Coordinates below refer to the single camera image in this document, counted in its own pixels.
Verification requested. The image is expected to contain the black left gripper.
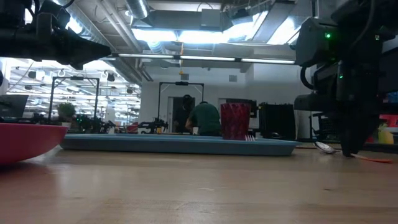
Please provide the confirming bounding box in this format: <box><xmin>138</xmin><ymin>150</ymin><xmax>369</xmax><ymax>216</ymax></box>
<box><xmin>34</xmin><ymin>27</ymin><xmax>112</xmax><ymax>71</ymax></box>

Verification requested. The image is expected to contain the black stand frame with camera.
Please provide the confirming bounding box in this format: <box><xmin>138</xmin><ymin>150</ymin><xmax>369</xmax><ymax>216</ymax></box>
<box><xmin>157</xmin><ymin>81</ymin><xmax>205</xmax><ymax>125</ymax></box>

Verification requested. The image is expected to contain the dark red patterned cup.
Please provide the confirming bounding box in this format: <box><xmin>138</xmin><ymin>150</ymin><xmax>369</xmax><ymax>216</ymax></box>
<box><xmin>220</xmin><ymin>103</ymin><xmax>252</xmax><ymax>141</ymax></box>

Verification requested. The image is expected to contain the pink round plate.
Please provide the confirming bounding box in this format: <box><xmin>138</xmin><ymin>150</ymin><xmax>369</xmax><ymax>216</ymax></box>
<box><xmin>0</xmin><ymin>123</ymin><xmax>69</xmax><ymax>166</ymax></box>

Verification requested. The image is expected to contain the long LED light bar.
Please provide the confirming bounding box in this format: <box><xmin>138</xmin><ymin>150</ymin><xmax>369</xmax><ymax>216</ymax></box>
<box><xmin>102</xmin><ymin>52</ymin><xmax>296</xmax><ymax>65</ymax></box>

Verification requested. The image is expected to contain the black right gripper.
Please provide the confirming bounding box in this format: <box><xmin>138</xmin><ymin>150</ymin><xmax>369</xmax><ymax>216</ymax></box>
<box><xmin>294</xmin><ymin>58</ymin><xmax>398</xmax><ymax>156</ymax></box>

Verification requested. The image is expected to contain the black computer monitor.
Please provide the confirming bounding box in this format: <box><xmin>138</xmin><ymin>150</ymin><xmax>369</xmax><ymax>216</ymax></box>
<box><xmin>0</xmin><ymin>94</ymin><xmax>29</xmax><ymax>119</ymax></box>

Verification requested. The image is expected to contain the black metal stand frame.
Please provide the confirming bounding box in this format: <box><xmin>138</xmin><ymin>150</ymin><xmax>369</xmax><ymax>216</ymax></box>
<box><xmin>48</xmin><ymin>76</ymin><xmax>100</xmax><ymax>133</ymax></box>

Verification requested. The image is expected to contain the yellow green bottle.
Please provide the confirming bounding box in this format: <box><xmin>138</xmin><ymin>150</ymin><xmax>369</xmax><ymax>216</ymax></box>
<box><xmin>377</xmin><ymin>123</ymin><xmax>395</xmax><ymax>145</ymax></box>

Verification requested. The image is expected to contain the black cabinet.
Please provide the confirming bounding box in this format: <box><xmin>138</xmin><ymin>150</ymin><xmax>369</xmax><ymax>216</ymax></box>
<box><xmin>258</xmin><ymin>102</ymin><xmax>296</xmax><ymax>141</ymax></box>

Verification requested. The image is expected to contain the black wire cart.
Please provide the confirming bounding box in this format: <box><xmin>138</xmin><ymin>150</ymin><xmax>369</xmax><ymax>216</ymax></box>
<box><xmin>309</xmin><ymin>111</ymin><xmax>343</xmax><ymax>142</ymax></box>

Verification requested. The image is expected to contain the blue plastic tray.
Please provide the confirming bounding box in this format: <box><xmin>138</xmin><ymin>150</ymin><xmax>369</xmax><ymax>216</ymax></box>
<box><xmin>60</xmin><ymin>133</ymin><xmax>302</xmax><ymax>157</ymax></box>

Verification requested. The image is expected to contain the grey ceiling box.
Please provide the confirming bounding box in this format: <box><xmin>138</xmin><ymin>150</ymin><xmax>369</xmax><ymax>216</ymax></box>
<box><xmin>200</xmin><ymin>8</ymin><xmax>223</xmax><ymax>31</ymax></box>

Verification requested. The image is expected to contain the green plant in white pot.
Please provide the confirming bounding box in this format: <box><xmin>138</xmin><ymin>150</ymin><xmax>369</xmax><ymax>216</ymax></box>
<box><xmin>57</xmin><ymin>102</ymin><xmax>77</xmax><ymax>129</ymax></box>

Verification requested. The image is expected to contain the person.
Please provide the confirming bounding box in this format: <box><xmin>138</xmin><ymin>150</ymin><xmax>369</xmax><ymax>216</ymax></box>
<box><xmin>185</xmin><ymin>100</ymin><xmax>223</xmax><ymax>137</ymax></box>
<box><xmin>173</xmin><ymin>94</ymin><xmax>195</xmax><ymax>134</ymax></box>

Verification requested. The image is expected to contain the metal spoon orange handle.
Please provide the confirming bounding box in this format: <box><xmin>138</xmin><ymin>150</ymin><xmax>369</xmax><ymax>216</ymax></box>
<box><xmin>314</xmin><ymin>141</ymin><xmax>393</xmax><ymax>164</ymax></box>

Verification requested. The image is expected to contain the black aluminium table frame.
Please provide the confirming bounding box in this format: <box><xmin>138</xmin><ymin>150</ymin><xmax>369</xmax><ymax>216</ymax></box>
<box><xmin>362</xmin><ymin>142</ymin><xmax>398</xmax><ymax>154</ymax></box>

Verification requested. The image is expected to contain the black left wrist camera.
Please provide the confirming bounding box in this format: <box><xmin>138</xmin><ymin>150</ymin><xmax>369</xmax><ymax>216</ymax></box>
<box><xmin>35</xmin><ymin>0</ymin><xmax>71</xmax><ymax>30</ymax></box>

